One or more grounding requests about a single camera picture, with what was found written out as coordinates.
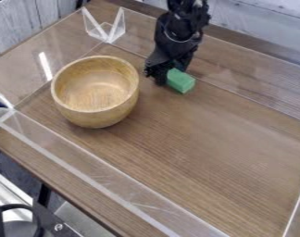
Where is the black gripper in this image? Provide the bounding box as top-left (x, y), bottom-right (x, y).
top-left (143, 13), bottom-right (205, 86)

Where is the green rectangular block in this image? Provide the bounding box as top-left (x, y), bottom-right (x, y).
top-left (166, 69), bottom-right (196, 94)

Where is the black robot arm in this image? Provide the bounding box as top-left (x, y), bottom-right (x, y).
top-left (143, 0), bottom-right (210, 86)

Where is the light wooden bowl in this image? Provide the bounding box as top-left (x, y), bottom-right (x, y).
top-left (51, 55), bottom-right (141, 129)

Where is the black table leg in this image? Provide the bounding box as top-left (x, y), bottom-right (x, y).
top-left (38, 184), bottom-right (51, 207)

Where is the clear acrylic corner bracket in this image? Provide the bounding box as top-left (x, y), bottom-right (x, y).
top-left (81, 7), bottom-right (125, 44)

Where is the clear acrylic tray wall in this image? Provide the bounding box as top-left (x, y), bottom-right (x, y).
top-left (0, 95), bottom-right (229, 237)

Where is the black cable loop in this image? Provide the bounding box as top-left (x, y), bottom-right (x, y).
top-left (0, 203), bottom-right (46, 237)

